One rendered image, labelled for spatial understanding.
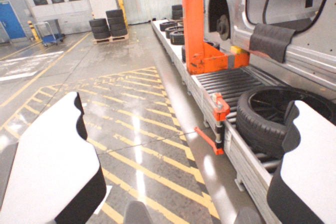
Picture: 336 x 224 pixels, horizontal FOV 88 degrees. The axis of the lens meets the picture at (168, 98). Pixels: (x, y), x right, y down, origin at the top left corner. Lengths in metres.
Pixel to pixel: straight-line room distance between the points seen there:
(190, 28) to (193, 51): 0.22
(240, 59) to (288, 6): 0.67
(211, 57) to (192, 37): 0.31
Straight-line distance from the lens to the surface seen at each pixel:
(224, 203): 1.48
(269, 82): 2.29
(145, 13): 12.30
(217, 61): 1.98
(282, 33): 1.54
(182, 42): 4.29
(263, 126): 1.29
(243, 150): 1.26
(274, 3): 2.22
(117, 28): 7.62
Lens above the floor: 1.29
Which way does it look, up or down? 30 degrees down
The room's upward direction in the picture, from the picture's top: 8 degrees counter-clockwise
